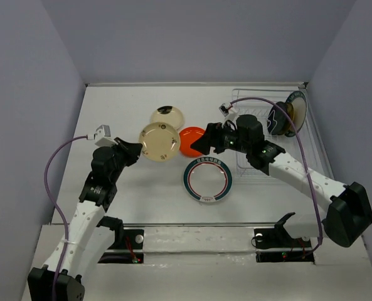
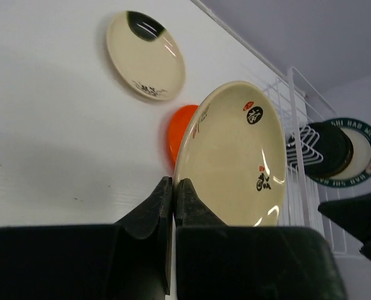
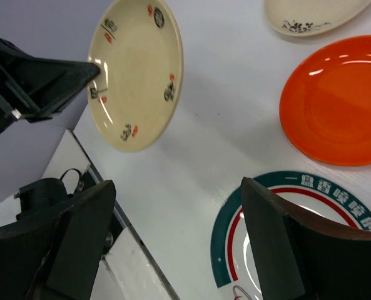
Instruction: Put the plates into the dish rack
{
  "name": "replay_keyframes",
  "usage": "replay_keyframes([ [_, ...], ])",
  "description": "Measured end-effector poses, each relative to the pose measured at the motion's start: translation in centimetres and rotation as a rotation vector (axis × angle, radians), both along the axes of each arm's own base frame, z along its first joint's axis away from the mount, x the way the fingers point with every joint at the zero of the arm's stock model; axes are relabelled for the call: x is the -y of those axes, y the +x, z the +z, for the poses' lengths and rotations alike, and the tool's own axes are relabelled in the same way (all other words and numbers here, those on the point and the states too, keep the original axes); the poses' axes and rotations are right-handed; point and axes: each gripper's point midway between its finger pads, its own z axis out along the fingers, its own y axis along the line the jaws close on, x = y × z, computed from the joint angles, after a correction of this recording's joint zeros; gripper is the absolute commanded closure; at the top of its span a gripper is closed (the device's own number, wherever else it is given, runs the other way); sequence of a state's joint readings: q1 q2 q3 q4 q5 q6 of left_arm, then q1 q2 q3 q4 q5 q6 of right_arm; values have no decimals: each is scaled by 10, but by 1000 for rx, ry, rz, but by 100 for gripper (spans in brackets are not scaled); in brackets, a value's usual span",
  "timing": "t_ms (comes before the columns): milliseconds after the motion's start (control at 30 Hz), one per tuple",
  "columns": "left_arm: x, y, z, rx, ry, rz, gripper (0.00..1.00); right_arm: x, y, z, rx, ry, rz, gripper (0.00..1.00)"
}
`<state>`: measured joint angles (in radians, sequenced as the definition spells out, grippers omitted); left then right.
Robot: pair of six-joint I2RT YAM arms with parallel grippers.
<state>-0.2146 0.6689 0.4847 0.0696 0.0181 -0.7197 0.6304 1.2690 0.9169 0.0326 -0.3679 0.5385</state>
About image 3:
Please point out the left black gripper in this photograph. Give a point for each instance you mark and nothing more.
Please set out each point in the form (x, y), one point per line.
(38, 89)

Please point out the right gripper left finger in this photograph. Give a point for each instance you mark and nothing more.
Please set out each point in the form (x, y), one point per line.
(49, 278)

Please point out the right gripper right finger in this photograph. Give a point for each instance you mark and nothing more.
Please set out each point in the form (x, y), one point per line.
(301, 255)

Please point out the white plate teal red rim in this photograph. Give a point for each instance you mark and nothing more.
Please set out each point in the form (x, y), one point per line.
(232, 260)

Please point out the cream plate small motifs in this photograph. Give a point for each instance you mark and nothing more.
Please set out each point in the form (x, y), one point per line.
(138, 48)

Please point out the orange plate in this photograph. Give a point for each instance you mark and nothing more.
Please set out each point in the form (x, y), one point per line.
(325, 105)

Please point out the cream plate black brush mark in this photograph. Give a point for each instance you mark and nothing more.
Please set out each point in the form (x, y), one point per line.
(303, 18)

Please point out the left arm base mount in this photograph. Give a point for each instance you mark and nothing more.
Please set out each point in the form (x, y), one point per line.
(54, 223)

